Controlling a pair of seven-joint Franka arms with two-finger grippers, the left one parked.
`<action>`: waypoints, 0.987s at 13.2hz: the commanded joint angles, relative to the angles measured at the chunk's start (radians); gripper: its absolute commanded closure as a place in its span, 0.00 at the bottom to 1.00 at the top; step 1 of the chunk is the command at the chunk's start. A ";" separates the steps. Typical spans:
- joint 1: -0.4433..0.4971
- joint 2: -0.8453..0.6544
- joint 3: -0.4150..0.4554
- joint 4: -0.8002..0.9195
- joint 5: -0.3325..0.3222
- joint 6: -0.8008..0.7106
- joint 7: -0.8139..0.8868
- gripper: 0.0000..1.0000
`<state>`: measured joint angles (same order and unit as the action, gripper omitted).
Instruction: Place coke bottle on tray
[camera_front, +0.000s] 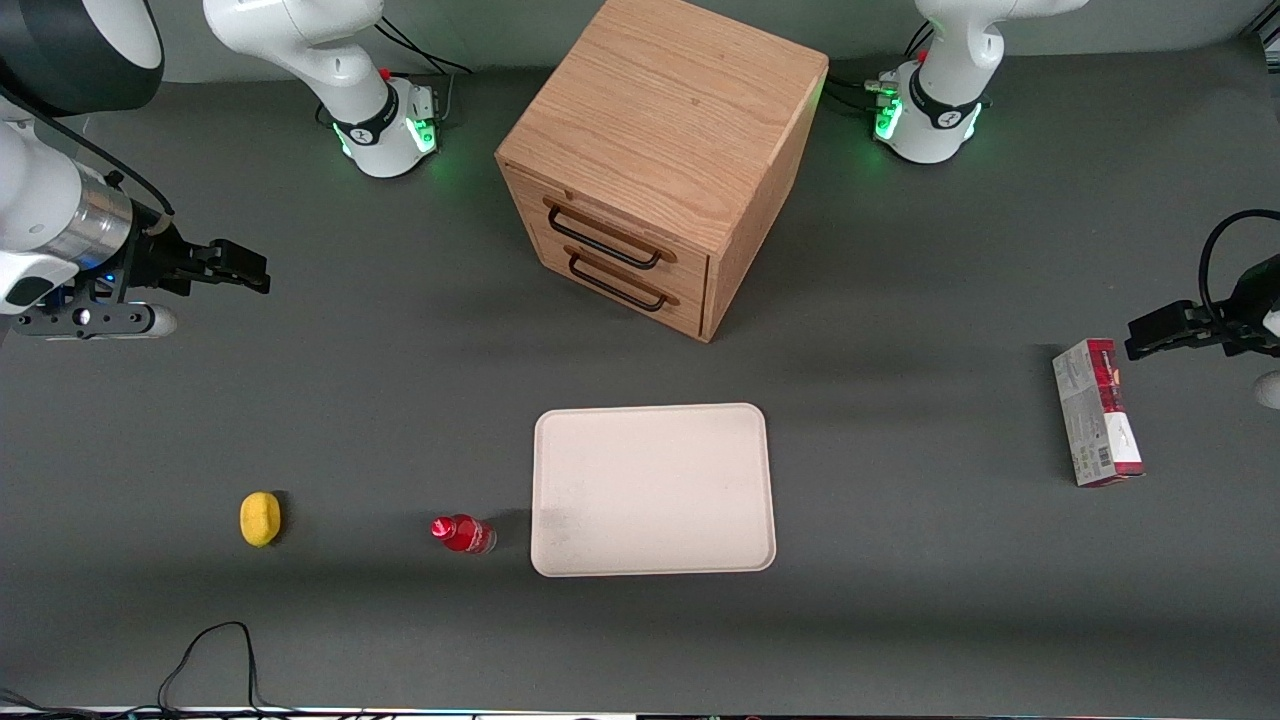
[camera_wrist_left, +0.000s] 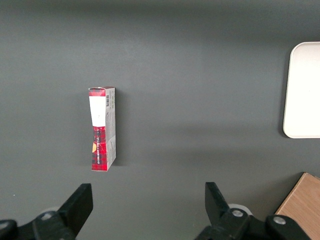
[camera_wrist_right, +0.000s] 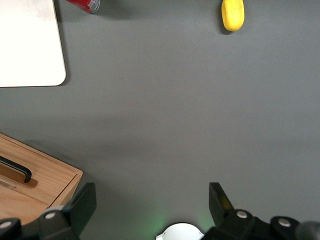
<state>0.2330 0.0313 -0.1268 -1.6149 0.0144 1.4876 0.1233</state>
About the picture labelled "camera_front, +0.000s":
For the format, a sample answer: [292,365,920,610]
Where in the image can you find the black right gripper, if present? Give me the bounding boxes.
[122,222,272,301]

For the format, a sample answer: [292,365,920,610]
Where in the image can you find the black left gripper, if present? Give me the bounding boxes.
[1125,253,1280,362]

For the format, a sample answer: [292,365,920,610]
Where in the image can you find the red coke bottle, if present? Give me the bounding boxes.
[431,514,497,556]

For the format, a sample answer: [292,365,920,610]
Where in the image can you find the beige plastic tray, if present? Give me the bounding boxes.
[532,403,778,578]

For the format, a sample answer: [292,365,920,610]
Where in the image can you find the red and white carton box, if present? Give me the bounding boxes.
[1052,338,1146,488]

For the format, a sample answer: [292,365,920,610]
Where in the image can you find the yellow lemon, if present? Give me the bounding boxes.
[240,491,283,548]

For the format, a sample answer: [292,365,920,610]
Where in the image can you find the wooden drawer cabinet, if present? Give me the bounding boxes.
[495,0,830,344]

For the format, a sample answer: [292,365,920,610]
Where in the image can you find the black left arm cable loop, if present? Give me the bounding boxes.
[1198,208,1280,323]

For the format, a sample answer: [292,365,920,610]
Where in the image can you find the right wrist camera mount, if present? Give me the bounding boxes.
[12,300,179,343]

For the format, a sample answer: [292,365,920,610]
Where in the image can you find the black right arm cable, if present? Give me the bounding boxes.
[0,85,177,219]

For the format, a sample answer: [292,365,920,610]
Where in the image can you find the black right base cables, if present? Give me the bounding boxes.
[375,15,474,126]

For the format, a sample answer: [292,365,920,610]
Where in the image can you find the black base cables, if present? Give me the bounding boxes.
[375,15,474,126]
[822,20,936,116]

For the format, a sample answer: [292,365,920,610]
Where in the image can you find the black cable on table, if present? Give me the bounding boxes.
[0,620,301,720]

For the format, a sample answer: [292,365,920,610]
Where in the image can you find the black drawer handle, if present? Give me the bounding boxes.
[565,248,681,313]
[544,197,678,271]

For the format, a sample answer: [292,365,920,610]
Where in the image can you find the black left base cables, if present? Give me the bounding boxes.
[822,20,936,116]

